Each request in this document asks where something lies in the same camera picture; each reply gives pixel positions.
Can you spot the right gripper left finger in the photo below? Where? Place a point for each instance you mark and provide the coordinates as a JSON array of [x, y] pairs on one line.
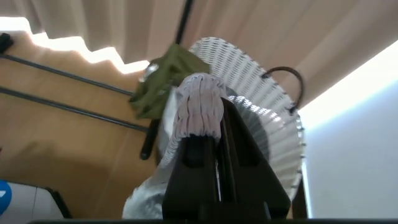
[[192, 193]]

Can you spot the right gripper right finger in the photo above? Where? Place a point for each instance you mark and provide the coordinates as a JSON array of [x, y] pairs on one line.
[[248, 193]]

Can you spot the pale grey shorts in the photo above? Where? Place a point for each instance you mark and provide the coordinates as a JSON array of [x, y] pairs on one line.
[[199, 102]]

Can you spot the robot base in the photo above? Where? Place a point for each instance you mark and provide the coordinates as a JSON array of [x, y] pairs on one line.
[[31, 202]]

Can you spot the white laundry basket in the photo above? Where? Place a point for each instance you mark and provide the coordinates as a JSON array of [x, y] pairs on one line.
[[236, 62]]

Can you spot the black clothes rack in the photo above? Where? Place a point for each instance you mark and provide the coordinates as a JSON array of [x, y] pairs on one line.
[[183, 21]]

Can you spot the green garment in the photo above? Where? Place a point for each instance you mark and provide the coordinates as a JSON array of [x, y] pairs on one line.
[[168, 74]]

